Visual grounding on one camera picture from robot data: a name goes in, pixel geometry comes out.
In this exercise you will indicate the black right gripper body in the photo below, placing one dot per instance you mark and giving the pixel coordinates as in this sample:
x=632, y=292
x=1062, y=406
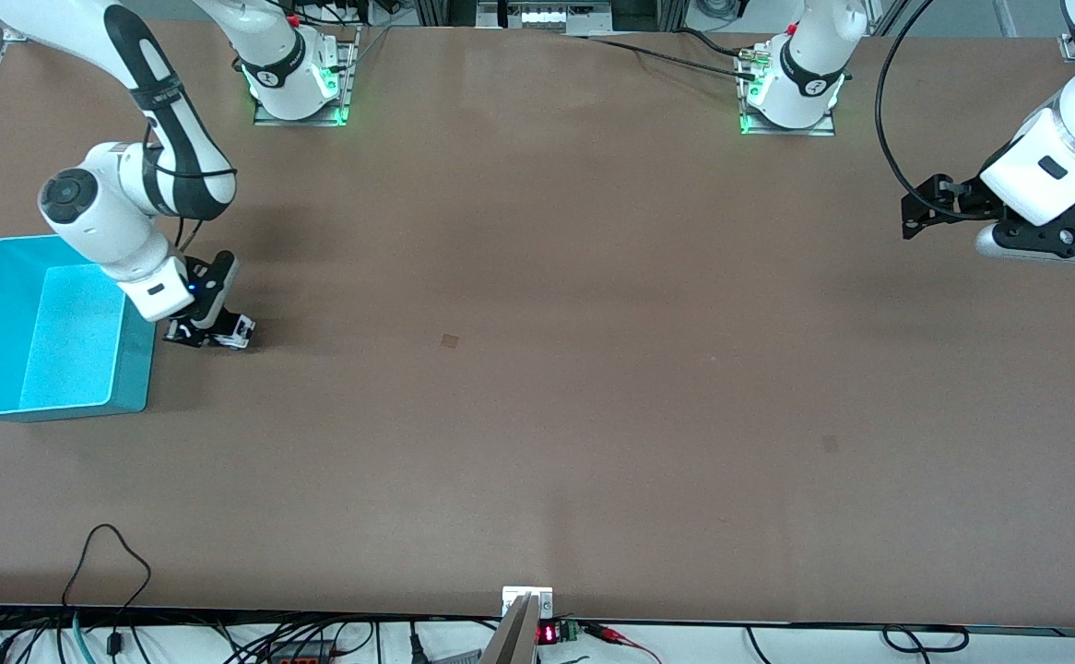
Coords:
x=206, y=296

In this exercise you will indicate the white jeep toy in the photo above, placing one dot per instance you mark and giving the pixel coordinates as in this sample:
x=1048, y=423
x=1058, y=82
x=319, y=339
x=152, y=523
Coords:
x=242, y=326

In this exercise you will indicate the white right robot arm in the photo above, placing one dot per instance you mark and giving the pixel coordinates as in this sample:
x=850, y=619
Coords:
x=113, y=221

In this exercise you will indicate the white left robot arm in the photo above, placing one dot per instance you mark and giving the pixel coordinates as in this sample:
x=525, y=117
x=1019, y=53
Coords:
x=1045, y=166

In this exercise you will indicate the teal plastic bin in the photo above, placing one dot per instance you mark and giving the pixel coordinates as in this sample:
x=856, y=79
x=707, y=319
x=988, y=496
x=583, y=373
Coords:
x=49, y=341

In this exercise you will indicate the black power strip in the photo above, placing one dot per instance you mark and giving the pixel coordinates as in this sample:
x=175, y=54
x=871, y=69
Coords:
x=302, y=655

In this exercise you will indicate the white lit device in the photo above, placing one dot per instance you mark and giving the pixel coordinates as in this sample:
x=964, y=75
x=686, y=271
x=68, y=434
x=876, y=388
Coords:
x=545, y=16

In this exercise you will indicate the red digit display module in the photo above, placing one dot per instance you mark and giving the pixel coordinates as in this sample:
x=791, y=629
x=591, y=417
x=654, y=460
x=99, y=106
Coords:
x=556, y=633

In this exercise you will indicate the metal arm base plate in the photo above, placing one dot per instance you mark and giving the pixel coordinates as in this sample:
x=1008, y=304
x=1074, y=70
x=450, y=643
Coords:
x=339, y=88
x=828, y=129

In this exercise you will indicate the metal table corner bracket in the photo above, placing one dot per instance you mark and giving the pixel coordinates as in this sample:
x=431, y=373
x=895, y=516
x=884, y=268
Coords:
x=12, y=35
x=1069, y=48

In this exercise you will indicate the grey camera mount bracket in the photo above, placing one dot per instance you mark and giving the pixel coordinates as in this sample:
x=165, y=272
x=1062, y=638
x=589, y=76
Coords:
x=524, y=613

